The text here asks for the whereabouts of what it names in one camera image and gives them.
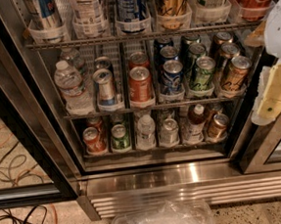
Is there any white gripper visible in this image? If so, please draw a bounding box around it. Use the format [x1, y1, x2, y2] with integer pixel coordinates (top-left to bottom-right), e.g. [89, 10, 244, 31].
[244, 21, 281, 126]

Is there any white label plastic bottle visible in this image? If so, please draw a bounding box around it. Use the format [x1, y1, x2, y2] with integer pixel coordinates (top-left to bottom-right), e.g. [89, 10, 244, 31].
[70, 0, 108, 37]

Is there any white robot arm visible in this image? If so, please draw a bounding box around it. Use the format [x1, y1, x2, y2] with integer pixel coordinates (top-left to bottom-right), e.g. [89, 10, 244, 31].
[244, 0, 281, 126]

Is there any bottom brown drink bottle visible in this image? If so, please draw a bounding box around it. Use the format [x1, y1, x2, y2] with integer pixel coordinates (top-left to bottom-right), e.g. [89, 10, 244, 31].
[181, 104, 206, 145]

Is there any bottom small water bottle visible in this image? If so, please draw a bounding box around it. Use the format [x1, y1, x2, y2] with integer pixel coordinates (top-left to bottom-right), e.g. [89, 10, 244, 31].
[136, 114, 156, 150]

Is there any rear clear water bottle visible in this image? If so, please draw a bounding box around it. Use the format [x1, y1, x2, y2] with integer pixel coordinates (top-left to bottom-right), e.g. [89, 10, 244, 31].
[60, 47, 88, 76]

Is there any clear water bottle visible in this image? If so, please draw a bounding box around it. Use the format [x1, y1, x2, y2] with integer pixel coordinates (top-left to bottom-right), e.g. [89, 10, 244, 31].
[60, 47, 88, 76]
[53, 60, 94, 115]

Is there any front clear water bottle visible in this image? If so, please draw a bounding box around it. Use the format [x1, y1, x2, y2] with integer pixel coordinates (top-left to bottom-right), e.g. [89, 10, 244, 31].
[53, 60, 94, 115]

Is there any front gold soda can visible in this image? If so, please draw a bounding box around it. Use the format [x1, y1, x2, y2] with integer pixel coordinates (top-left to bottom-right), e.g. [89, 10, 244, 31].
[220, 55, 252, 92]

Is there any gold soda can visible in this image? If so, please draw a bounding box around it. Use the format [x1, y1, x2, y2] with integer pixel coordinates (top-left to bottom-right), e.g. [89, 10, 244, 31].
[211, 31, 233, 51]
[214, 42, 241, 67]
[220, 55, 252, 92]

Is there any middle gold soda can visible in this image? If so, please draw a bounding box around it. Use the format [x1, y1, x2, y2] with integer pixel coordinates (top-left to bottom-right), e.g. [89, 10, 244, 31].
[214, 42, 241, 67]

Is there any rear gold soda can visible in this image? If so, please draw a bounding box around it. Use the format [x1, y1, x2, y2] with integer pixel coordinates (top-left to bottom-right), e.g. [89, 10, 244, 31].
[211, 31, 233, 51]

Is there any bottom bronze can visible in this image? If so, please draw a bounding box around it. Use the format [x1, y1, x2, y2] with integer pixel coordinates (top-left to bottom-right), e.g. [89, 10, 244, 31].
[206, 113, 229, 141]

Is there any front green soda can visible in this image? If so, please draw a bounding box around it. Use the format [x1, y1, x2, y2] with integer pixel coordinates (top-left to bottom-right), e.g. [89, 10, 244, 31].
[189, 56, 216, 91]

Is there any green soda can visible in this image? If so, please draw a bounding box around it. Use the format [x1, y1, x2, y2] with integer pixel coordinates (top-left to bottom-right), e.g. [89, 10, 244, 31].
[189, 56, 216, 91]
[186, 43, 207, 65]
[180, 33, 201, 47]

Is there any middle green soda can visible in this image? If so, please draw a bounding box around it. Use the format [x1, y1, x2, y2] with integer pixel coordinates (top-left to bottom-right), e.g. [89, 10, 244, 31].
[186, 43, 207, 65]

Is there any rear green soda can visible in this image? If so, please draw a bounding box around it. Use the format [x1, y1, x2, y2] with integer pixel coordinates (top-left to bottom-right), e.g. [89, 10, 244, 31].
[180, 33, 201, 47]

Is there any front blue soda can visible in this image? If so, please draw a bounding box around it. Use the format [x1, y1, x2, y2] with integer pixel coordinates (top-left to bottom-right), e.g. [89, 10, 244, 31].
[160, 60, 183, 95]

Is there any blue soda can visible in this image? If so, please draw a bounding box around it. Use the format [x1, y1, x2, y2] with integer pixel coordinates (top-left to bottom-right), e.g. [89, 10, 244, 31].
[160, 60, 183, 95]
[159, 46, 179, 64]
[153, 37, 174, 51]

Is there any middle blue soda can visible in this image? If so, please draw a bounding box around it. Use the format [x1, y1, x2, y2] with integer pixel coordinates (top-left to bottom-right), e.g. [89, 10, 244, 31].
[159, 46, 179, 64]

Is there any bottom silver can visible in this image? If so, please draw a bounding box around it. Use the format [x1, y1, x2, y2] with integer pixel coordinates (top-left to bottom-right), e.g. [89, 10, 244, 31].
[160, 118, 179, 147]

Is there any rear blue soda can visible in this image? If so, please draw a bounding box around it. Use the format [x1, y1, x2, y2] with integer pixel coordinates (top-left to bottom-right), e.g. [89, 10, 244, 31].
[153, 37, 174, 51]

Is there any gold tall can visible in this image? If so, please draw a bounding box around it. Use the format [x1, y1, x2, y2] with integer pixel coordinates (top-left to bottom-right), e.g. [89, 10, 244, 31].
[155, 0, 188, 29]

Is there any front orange soda can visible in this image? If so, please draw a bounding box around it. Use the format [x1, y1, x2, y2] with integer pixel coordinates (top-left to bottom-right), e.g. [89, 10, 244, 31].
[128, 67, 152, 103]

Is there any orange soda can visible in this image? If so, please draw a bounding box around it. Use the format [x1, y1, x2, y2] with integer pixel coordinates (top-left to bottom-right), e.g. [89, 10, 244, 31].
[128, 67, 152, 103]
[128, 51, 150, 69]

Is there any rear orange soda can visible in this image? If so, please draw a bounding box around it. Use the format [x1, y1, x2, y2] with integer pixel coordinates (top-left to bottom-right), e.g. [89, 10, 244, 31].
[128, 51, 150, 69]

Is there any blue tall can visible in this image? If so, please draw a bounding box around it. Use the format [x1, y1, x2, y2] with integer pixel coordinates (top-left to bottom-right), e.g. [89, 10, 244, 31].
[116, 0, 147, 33]

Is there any bottom green can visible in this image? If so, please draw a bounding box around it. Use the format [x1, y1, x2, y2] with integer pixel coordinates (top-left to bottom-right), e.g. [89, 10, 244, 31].
[111, 124, 131, 152]

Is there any clear plastic bag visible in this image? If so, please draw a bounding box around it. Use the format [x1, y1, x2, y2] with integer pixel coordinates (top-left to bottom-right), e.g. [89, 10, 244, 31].
[112, 201, 215, 224]

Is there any rear silver blue can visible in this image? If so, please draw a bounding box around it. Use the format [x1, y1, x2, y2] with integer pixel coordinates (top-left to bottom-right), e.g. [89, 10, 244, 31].
[94, 56, 114, 71]

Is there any bottom rear red can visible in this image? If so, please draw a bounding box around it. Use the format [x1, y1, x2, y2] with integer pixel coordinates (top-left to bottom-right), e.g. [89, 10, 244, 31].
[86, 115, 105, 133]

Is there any red can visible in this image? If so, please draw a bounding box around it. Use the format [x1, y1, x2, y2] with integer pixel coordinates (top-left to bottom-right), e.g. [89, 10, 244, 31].
[82, 127, 107, 154]
[86, 115, 105, 133]

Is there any bottom front red can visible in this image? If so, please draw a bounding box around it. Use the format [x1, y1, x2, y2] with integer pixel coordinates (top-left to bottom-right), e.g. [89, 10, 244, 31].
[82, 127, 107, 154]

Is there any orange floor cable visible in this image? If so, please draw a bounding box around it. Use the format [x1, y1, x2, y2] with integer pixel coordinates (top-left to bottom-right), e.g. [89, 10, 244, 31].
[0, 113, 59, 224]

